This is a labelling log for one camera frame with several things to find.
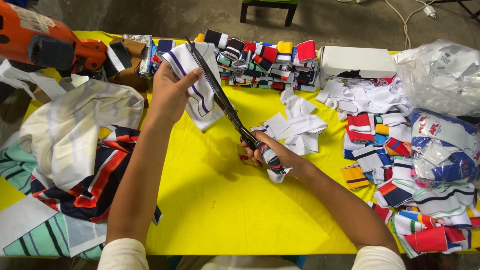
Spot navy orange striped fabric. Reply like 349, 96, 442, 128
30, 125, 163, 226

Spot person's left hand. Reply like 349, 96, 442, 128
149, 61, 204, 125

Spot mint green striped fabric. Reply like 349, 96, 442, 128
0, 140, 39, 196

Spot heap of white cut scraps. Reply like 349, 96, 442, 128
250, 87, 328, 157

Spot brown fabric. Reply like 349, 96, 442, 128
108, 36, 151, 93

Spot yellow table cloth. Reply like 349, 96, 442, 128
0, 31, 480, 257

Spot cream plaid fabric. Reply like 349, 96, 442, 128
18, 78, 145, 192

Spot heap of colourful striped pieces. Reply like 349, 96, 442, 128
341, 110, 480, 259

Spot white and mint striped fabric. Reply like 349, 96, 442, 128
0, 194, 108, 261

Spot clear plastic bag of fabric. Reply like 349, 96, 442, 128
392, 39, 480, 118

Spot black white striped fabric piece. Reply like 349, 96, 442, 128
103, 40, 133, 78

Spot white cloth strip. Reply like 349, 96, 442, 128
0, 59, 91, 101

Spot black metal stand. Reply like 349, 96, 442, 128
431, 0, 480, 20

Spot heap of white fabric pieces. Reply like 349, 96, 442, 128
316, 76, 412, 121

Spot orange fabric cutting machine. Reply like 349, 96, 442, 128
0, 0, 109, 82

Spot black stool with green seat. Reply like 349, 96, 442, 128
240, 0, 300, 28

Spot stack of folded striped strips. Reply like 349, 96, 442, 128
150, 29, 322, 93

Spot black scissors with cloth-wrapped handle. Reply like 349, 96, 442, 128
185, 36, 293, 184

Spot white cable with plug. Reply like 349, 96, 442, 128
382, 0, 438, 51

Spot grey printed packet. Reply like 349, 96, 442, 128
123, 34, 153, 76

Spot person's right hand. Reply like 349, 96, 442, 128
241, 130, 306, 178

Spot bag of blue white labels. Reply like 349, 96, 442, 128
409, 108, 480, 189

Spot white cardboard box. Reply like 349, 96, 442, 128
318, 46, 397, 80

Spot person's cream shirt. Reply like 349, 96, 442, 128
97, 238, 408, 270

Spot white purple-striped fabric piece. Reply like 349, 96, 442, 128
162, 42, 226, 133

